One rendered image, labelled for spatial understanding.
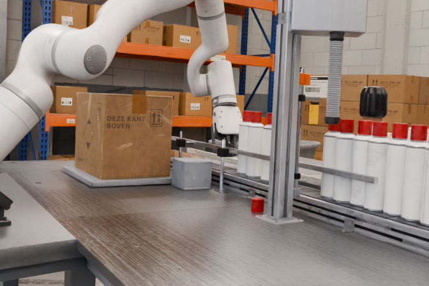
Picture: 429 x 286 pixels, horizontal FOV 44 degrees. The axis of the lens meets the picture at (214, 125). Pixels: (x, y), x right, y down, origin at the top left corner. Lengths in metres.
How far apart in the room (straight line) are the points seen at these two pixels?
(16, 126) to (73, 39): 0.24
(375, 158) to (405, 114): 3.60
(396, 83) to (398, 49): 1.76
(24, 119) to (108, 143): 0.48
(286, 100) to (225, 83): 0.56
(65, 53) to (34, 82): 0.10
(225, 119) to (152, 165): 0.28
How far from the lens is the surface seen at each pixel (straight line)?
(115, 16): 1.39
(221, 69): 1.83
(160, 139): 1.76
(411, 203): 1.20
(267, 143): 1.58
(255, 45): 7.23
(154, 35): 5.45
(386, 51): 6.66
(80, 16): 5.13
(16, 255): 1.08
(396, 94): 4.83
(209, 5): 1.68
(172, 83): 6.42
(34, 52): 1.37
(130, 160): 1.73
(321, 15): 1.26
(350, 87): 5.06
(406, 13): 6.54
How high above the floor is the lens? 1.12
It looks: 3 degrees down
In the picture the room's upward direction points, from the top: 3 degrees clockwise
